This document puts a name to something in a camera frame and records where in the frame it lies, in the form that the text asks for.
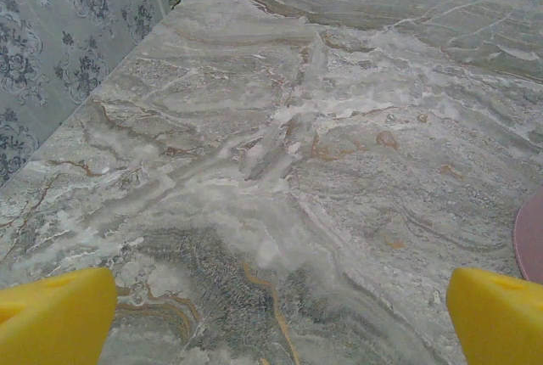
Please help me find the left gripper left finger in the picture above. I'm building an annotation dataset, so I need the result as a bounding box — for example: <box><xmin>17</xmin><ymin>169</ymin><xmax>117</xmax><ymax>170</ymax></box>
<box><xmin>0</xmin><ymin>266</ymin><xmax>119</xmax><ymax>365</ymax></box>

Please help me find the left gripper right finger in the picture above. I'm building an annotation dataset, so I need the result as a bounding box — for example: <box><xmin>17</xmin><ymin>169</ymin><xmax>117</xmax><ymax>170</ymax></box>
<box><xmin>445</xmin><ymin>266</ymin><xmax>543</xmax><ymax>365</ymax></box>

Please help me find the pink cup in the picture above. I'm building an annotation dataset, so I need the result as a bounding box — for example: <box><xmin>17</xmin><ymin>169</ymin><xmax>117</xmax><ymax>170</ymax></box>
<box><xmin>512</xmin><ymin>186</ymin><xmax>543</xmax><ymax>282</ymax></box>

